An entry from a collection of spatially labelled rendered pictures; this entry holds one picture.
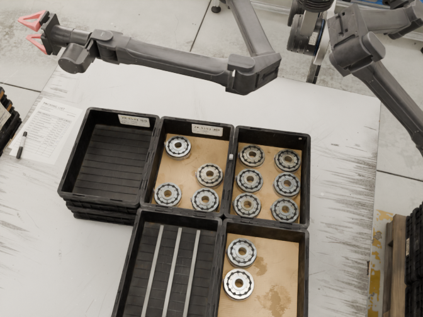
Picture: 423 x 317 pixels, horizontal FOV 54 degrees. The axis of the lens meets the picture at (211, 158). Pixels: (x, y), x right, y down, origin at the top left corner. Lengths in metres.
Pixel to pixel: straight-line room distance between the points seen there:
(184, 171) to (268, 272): 0.50
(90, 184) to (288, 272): 0.81
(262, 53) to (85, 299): 1.08
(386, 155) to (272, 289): 1.64
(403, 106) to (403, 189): 1.72
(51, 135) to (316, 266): 1.27
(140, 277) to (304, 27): 1.07
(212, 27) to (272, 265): 2.29
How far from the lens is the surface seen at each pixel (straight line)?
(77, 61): 1.16
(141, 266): 1.52
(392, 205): 2.75
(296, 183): 1.64
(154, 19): 3.50
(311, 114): 2.04
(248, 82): 1.09
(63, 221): 1.79
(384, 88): 1.11
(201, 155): 1.69
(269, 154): 1.72
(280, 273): 1.52
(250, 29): 1.21
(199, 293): 1.49
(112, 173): 1.69
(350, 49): 1.04
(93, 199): 1.54
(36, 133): 2.04
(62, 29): 1.24
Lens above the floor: 2.28
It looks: 59 degrees down
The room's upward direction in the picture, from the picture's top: 3 degrees clockwise
